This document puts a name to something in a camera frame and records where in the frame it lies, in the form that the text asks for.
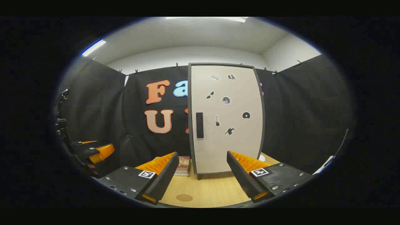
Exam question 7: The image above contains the wide ceiling light panel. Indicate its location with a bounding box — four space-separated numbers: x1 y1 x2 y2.
166 17 249 23

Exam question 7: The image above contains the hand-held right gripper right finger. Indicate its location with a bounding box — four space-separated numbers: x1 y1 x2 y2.
227 151 313 203

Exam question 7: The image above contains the grey cabinet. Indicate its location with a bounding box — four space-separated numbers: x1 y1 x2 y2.
187 62 266 181

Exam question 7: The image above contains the long ceiling light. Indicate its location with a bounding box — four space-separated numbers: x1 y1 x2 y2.
82 39 107 57

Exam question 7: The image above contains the black door handle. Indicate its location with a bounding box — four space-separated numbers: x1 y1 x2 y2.
196 112 204 138

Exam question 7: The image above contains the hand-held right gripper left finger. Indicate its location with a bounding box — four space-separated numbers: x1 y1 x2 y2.
94 152 180 205

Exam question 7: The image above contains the black backdrop cloth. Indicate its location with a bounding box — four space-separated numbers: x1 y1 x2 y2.
55 54 355 178

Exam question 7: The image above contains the white board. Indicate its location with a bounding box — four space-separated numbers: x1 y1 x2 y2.
312 155 337 175

